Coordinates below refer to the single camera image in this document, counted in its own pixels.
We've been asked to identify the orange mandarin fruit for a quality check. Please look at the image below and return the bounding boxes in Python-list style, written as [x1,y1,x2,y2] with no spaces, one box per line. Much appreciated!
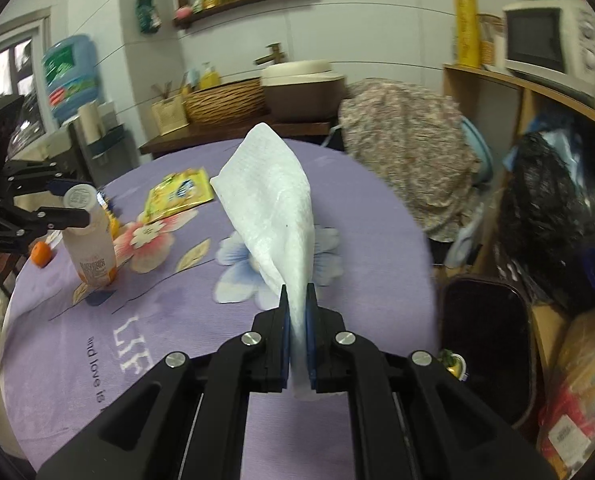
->
[30,240,53,268]

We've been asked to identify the white orange plastic bottle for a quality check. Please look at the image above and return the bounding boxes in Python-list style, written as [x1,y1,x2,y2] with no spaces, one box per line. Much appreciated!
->
[63,183,117,288]

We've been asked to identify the yellow snack packet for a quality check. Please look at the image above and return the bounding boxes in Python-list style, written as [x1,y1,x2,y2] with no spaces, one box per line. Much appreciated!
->
[142,168,215,223]

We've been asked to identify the white paper towel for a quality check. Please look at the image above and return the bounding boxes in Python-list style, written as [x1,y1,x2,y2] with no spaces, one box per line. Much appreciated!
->
[210,122,316,401]

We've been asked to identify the dark trash bin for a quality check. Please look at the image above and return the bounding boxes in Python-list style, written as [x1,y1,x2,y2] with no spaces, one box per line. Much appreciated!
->
[439,275,537,429]

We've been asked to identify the water dispenser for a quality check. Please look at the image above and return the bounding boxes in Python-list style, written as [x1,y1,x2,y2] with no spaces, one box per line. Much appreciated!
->
[9,116,139,188]

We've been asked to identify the paper cup stack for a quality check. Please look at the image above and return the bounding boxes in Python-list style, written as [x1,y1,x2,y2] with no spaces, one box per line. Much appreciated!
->
[78,101,104,145]

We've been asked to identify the blue water jug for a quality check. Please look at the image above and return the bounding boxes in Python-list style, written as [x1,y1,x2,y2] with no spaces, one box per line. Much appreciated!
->
[42,35,100,125]

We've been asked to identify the chopstick holder box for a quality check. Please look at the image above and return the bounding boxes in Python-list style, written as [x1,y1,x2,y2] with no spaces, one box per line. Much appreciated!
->
[151,94,188,136]

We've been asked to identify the purple floral tablecloth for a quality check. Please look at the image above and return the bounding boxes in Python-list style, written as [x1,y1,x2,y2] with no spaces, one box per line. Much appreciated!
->
[0,141,439,479]

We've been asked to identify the clear bag of goods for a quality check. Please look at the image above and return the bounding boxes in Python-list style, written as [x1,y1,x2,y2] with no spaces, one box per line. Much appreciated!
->
[537,309,595,479]

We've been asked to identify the woven basket sink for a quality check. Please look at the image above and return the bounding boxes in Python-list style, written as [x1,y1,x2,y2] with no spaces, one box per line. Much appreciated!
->
[183,78,267,126]

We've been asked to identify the yellow soap bottle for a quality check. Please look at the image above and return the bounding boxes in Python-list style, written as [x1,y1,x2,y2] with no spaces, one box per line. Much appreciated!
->
[198,62,221,90]

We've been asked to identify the black garbage bag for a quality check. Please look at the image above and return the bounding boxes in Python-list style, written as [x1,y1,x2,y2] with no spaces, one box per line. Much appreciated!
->
[498,132,595,315]

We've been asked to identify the brown plastic tub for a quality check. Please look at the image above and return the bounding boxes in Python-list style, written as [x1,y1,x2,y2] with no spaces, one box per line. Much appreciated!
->
[260,60,346,122]

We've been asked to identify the floral covered chair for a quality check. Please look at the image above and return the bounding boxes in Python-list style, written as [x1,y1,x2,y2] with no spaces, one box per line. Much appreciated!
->
[339,78,481,243]

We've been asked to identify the wooden shelf unit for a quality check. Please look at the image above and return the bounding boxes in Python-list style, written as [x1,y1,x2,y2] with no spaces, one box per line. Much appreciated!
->
[443,65,595,186]

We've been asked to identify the yellow roll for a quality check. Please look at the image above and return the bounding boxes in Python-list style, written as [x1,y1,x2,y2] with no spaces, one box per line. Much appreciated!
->
[454,0,481,68]

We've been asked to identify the white microwave oven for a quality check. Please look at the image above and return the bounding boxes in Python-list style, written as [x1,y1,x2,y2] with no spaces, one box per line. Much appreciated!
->
[503,0,595,96]

